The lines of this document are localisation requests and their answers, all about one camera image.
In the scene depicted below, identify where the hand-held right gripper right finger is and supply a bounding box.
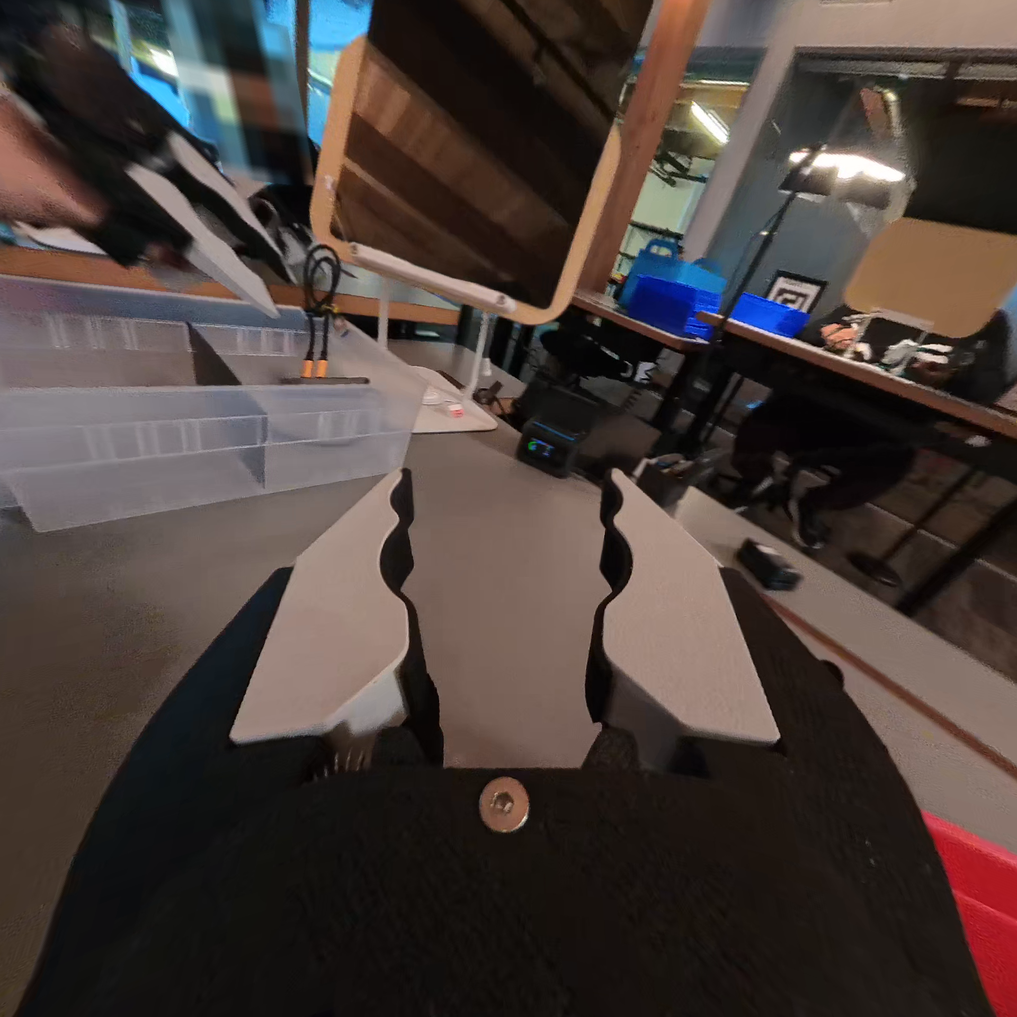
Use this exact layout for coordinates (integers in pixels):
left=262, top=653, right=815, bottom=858
left=585, top=467, right=781, bottom=770

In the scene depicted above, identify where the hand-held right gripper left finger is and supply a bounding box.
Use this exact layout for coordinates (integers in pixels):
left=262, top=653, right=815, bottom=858
left=229, top=467, right=444, bottom=768

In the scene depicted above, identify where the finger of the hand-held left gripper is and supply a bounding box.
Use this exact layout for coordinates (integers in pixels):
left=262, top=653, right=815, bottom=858
left=165, top=131, right=297, bottom=284
left=126, top=163, right=281, bottom=319

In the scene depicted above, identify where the orange-plug cable yellow tie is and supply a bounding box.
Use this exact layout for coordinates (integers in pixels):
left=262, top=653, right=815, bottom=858
left=315, top=243, right=346, bottom=379

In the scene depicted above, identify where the clear plastic bin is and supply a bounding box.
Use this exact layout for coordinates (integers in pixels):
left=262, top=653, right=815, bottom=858
left=0, top=274, right=424, bottom=533

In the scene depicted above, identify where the red plastic bin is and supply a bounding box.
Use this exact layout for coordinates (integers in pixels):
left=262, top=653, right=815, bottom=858
left=924, top=812, right=1017, bottom=1017

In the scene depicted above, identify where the person's left hand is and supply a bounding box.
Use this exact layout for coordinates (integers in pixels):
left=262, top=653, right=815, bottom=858
left=0, top=94, right=106, bottom=231

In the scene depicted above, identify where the small black box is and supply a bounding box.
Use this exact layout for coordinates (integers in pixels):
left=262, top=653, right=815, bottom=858
left=736, top=538, right=804, bottom=591

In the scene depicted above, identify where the black charger box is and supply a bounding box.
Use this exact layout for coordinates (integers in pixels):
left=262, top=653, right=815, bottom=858
left=634, top=453, right=712, bottom=513

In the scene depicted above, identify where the black power station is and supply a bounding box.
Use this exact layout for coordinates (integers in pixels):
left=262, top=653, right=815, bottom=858
left=515, top=389, right=606, bottom=479

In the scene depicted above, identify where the white rounded tray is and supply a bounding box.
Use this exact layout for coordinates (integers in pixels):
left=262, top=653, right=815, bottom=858
left=412, top=364, right=500, bottom=435

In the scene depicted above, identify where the wood-framed dark screen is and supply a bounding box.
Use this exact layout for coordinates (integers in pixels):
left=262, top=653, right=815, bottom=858
left=308, top=0, right=657, bottom=328

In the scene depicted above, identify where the black office chair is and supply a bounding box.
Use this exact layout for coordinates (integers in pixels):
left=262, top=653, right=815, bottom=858
left=539, top=326, right=662, bottom=392

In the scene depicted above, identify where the wooden desk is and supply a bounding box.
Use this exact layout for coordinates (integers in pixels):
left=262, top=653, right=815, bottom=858
left=698, top=310, right=1017, bottom=614
left=570, top=288, right=710, bottom=448

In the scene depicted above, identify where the blue plastic bin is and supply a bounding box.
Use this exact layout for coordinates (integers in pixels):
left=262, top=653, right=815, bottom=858
left=628, top=274, right=718, bottom=340
left=727, top=291, right=813, bottom=340

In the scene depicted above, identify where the metal helping hand tool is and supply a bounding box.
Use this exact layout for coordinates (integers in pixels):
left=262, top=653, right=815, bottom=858
left=825, top=312, right=956, bottom=376

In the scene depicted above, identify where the framed printed tag sign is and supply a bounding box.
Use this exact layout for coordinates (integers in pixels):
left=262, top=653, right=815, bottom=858
left=765, top=270, right=829, bottom=320

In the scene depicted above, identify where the light blue crate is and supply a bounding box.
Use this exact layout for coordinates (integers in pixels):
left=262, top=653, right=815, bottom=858
left=618, top=237, right=729, bottom=313

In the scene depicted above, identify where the bright studio lamp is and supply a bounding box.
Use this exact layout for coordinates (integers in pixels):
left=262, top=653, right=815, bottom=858
left=781, top=145, right=912, bottom=211

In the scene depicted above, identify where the wooden post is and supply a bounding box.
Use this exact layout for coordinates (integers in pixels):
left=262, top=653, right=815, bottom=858
left=578, top=0, right=710, bottom=297

